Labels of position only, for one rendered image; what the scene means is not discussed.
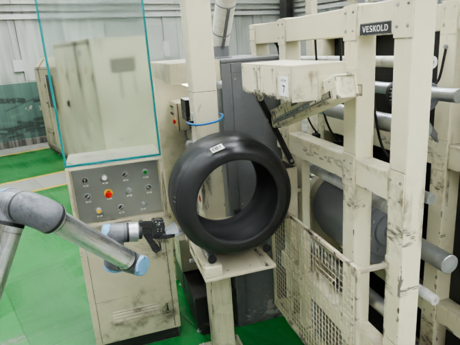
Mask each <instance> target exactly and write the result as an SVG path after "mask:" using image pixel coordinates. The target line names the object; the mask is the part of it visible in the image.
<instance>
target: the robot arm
mask: <svg viewBox="0 0 460 345"><path fill-rule="evenodd" d="M25 225H26V226H28V227H31V228H33V229H35V230H38V231H40V232H42V233H44V234H50V233H54V234H56V235H58V236H60V237H61V238H64V239H65V240H68V241H69V242H72V243H73V244H75V245H77V246H79V247H81V248H83V249H85V250H87V251H89V252H91V253H93V254H95V255H97V256H99V257H100V258H102V259H104V262H103V265H104V269H105V271H107V272H110V273H111V272H112V273H119V272H122V271H123V272H127V273H130V274H134V275H136V276H142V275H144V274H145V273H146V272H147V270H148V269H149V258H148V257H147V256H145V255H140V254H138V253H136V252H135V251H133V250H131V249H128V248H127V247H125V246H124V242H138V240H139V239H142V235H143V236H144V237H145V239H146V240H147V242H148V243H149V244H150V246H151V248H152V251H153V252H155V253H158V252H159V251H160V249H159V245H157V244H156V243H155V241H154V240H153V238H154V239H158V240H160V239H168V238H174V237H176V236H178V235H181V234H182V233H183V231H182V230H178V228H177V225H176V222H171V224H170V226H166V227H165V225H164V219H162V218H160V219H157V218H152V219H151V220H148V221H142V220H139V224H138V222H124V223H110V224H104V225H102V227H101V232H99V231H97V230H96V229H94V228H92V227H91V226H89V225H87V224H86V223H84V222H82V221H80V220H78V219H77V218H75V217H74V216H71V215H70V214H68V213H66V208H65V207H64V206H63V205H61V204H60V203H58V202H56V201H54V200H52V199H50V198H48V197H45V196H43V195H41V194H37V193H35V192H30V191H24V190H19V189H16V188H4V189H1V190H0V302H1V298H2V295H3V291H4V289H5V285H6V282H7V280H8V275H9V273H10V269H11V267H12V262H13V260H14V256H15V253H16V250H17V247H18V243H19V240H20V238H21V234H22V231H23V229H24V228H25Z"/></svg>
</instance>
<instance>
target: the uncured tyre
mask: <svg viewBox="0 0 460 345"><path fill-rule="evenodd" d="M221 143H222V145H223V146H224V149H222V150H220V151H217V152H215V153H212V152H211V151H210V148H212V147H214V146H216V145H218V144H221ZM236 160H249V161H251V163H252V164H253V166H254V169H255V173H256V187H255V192H254V195H253V197H252V199H251V200H250V202H249V203H248V205H247V206H246V207H245V208H244V209H243V210H242V211H241V212H239V213H238V214H236V215H234V216H232V217H230V218H225V219H222V220H212V219H208V218H204V217H202V216H200V215H198V214H197V209H196V202H197V197H198V194H199V190H200V188H201V186H202V184H203V182H204V180H206V178H207V177H208V176H209V175H210V174H211V173H212V172H213V171H214V170H215V169H217V168H218V167H219V166H222V165H223V164H226V163H228V162H232V161H236ZM170 181H171V182H170ZM174 195H175V196H176V204H174V203H173V196H174ZM290 199H291V184H290V178H289V175H288V172H287V170H286V168H285V166H284V164H283V162H282V161H281V159H280V157H279V156H278V155H277V154H276V153H275V152H274V151H273V150H272V149H271V148H270V147H268V146H266V145H265V144H263V143H261V142H259V141H257V140H255V139H253V138H251V137H249V136H247V135H244V134H242V133H237V132H231V131H224V132H218V133H212V134H209V135H207V136H204V137H202V138H200V139H198V140H197V141H195V142H193V143H192V144H191V145H190V146H189V147H188V148H187V149H186V150H185V151H184V152H183V153H182V154H181V155H180V156H179V158H178V160H177V161H176V163H175V165H174V166H173V169H172V172H171V174H170V180H169V182H168V200H169V203H170V208H171V210H172V212H173V214H174V216H175V218H176V220H177V222H178V224H179V226H180V227H181V230H182V231H183V232H184V234H185V235H186V236H187V237H188V238H189V239H190V240H191V241H192V242H193V243H195V244H196V245H197V246H199V247H201V248H203V249H205V250H206V251H209V252H212V253H216V254H221V255H236V254H240V253H245V252H247V251H251V250H253V249H254V248H257V247H258V246H260V245H262V244H263V243H264V242H266V241H267V240H268V239H270V238H271V237H272V236H273V235H274V234H275V232H276V231H277V230H278V228H279V227H280V226H281V224H282V222H283V221H284V219H285V217H286V214H287V212H288V209H289V206H290Z"/></svg>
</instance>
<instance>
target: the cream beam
mask: <svg viewBox="0 0 460 345"><path fill-rule="evenodd" d="M241 69H242V89H243V92H248V93H251V94H257V95H260V96H263V97H269V98H272V99H278V100H281V101H286V102H290V103H298V102H305V101H320V100H321V98H322V81H324V80H325V79H328V78H330V77H331V76H333V75H338V74H345V73H346V61H320V60H275V61H267V62H250V63H242V67H241ZM279 76H284V77H288V97H284V96H281V95H279Z"/></svg>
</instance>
